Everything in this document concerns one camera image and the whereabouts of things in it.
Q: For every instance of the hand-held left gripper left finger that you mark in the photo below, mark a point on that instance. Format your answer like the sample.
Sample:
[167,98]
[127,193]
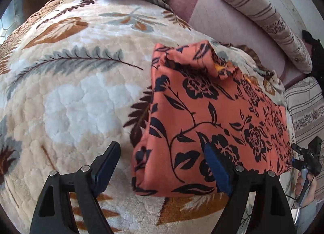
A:
[106,170]

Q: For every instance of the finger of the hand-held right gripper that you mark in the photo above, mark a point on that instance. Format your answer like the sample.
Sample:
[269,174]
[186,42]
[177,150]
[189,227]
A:
[298,150]

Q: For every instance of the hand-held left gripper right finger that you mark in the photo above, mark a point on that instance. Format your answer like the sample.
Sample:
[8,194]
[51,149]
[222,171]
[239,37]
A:
[219,170]

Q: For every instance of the orange floral blouse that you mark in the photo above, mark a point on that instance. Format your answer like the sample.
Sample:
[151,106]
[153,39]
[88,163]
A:
[215,122]

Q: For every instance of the person's right forearm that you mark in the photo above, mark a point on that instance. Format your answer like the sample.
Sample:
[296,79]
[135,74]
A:
[307,213]

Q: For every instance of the black clothes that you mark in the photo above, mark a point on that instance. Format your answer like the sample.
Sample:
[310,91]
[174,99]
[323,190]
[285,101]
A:
[316,54]

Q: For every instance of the person's right hand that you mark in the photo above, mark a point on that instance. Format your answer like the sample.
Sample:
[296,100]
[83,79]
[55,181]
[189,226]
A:
[311,191]

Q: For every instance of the striped floral cushion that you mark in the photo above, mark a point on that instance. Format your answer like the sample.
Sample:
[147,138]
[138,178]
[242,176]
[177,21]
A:
[306,112]

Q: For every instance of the cream leaf print blanket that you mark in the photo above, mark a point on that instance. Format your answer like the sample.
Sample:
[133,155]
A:
[76,84]

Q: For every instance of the striped bolster pillow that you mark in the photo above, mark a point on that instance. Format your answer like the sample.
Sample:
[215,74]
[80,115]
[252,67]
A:
[265,16]

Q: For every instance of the pink bed sheet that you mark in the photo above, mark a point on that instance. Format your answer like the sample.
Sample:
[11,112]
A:
[222,26]

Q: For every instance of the patterned glass window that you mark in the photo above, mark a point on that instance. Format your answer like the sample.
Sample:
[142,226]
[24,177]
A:
[10,23]

